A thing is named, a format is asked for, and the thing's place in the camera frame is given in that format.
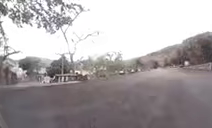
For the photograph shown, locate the bare branched tree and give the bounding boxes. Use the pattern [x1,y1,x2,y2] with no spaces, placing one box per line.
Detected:
[55,9,101,73]

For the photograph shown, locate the dark round tree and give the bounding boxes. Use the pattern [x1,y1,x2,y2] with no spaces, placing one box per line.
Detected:
[46,56,74,78]

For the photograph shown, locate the grey asphalt road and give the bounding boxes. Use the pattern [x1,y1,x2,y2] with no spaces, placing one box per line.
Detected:
[0,67,212,128]

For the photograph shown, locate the green roadside bushes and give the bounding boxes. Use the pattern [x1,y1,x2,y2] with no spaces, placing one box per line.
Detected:
[82,51,142,80]

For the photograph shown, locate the distant green hill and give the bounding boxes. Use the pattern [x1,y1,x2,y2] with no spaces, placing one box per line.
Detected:
[17,55,55,73]

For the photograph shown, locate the large leafy tree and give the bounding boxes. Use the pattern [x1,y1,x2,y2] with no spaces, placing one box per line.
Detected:
[0,0,89,86]

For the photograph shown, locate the brown bushy hill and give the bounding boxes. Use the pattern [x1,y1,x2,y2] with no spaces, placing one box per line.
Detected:
[133,31,212,70]

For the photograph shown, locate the pale roadside strip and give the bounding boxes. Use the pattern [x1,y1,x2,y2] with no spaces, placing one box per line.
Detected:
[0,79,84,90]

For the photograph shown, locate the low stone wall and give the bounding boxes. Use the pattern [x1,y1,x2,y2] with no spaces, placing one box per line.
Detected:
[182,61,212,72]

